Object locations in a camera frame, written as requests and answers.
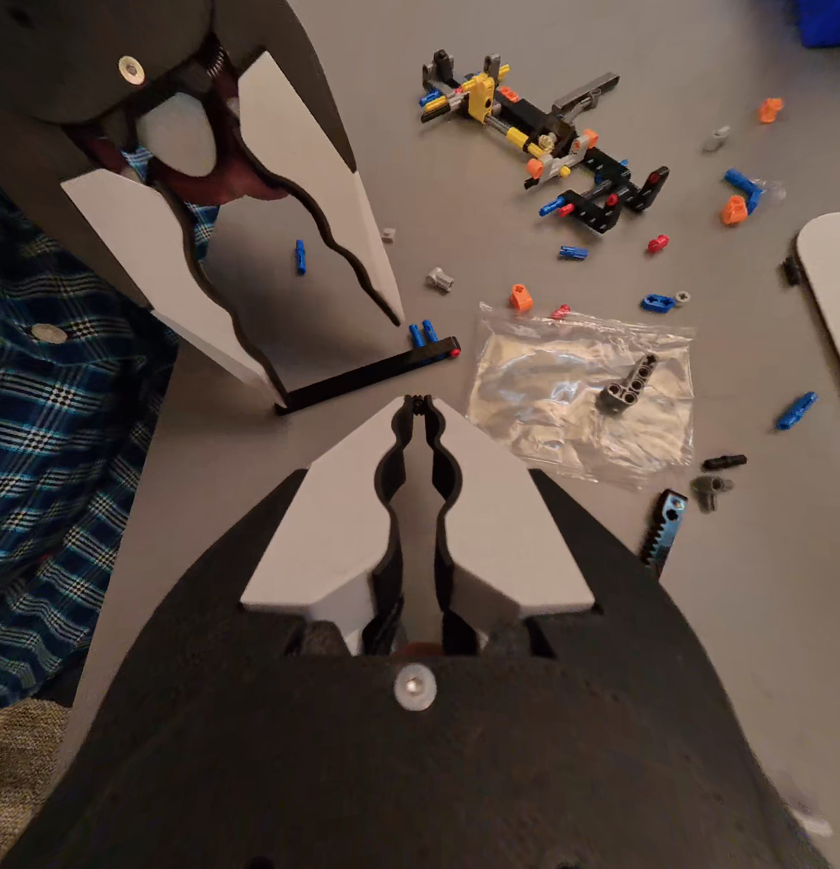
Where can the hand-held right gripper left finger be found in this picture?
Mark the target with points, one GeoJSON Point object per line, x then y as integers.
{"type": "Point", "coordinates": [311, 543]}

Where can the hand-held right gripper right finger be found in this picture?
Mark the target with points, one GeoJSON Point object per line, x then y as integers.
{"type": "Point", "coordinates": [515, 543]}

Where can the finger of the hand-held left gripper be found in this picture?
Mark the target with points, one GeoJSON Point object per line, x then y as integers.
{"type": "Point", "coordinates": [311, 156]}
{"type": "Point", "coordinates": [141, 244]}

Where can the long black lego beam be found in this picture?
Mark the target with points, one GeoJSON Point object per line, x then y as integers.
{"type": "Point", "coordinates": [365, 377]}

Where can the blue lego pin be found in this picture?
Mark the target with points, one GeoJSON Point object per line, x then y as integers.
{"type": "Point", "coordinates": [300, 256]}
{"type": "Point", "coordinates": [573, 252]}
{"type": "Point", "coordinates": [416, 334]}
{"type": "Point", "coordinates": [430, 330]}
{"type": "Point", "coordinates": [796, 411]}
{"type": "Point", "coordinates": [744, 187]}

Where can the black lego gear rack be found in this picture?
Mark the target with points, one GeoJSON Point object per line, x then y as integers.
{"type": "Point", "coordinates": [664, 533]}

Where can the dark grey angled lego beam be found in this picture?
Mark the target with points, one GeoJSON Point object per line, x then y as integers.
{"type": "Point", "coordinates": [629, 387]}

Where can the grey lego pin connector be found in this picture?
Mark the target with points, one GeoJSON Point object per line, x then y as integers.
{"type": "Point", "coordinates": [710, 490]}

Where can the lego vehicle assembly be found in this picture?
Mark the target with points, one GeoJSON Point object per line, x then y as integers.
{"type": "Point", "coordinates": [528, 129]}

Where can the short black lego pin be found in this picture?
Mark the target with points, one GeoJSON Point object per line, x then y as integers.
{"type": "Point", "coordinates": [725, 462]}

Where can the orange lego connector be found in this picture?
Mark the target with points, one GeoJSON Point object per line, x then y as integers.
{"type": "Point", "coordinates": [732, 210]}
{"type": "Point", "coordinates": [521, 298]}
{"type": "Point", "coordinates": [771, 110]}

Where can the blue lego connector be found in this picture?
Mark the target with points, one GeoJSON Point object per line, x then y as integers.
{"type": "Point", "coordinates": [657, 303]}

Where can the person's left hand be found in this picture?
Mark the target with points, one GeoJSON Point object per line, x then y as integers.
{"type": "Point", "coordinates": [223, 187]}

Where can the white shirt button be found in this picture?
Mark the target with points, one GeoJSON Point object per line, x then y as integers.
{"type": "Point", "coordinates": [48, 333]}

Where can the clear plastic bag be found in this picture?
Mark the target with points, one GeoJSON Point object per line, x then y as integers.
{"type": "Point", "coordinates": [542, 407]}

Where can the blue plaid shirt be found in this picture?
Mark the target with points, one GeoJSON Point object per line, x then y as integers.
{"type": "Point", "coordinates": [53, 441]}

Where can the black board clip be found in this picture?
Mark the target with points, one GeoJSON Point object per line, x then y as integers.
{"type": "Point", "coordinates": [793, 270]}

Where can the white flat board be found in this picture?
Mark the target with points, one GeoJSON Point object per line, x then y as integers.
{"type": "Point", "coordinates": [833, 285]}

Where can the small clear plastic scrap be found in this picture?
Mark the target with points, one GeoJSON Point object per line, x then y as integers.
{"type": "Point", "coordinates": [772, 193]}

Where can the blue storage bin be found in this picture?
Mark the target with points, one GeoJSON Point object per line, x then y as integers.
{"type": "Point", "coordinates": [827, 20]}

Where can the light grey lego bracket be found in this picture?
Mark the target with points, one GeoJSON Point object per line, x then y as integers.
{"type": "Point", "coordinates": [718, 138]}
{"type": "Point", "coordinates": [441, 279]}

